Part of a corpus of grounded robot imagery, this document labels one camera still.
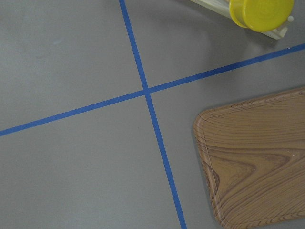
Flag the wood grain tray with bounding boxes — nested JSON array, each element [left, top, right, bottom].
[[193, 87, 305, 229]]

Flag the wooden drying rack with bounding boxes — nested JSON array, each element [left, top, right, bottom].
[[193, 0, 294, 40]]

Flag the yellow plastic cup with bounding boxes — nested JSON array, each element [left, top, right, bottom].
[[229, 0, 295, 32]]

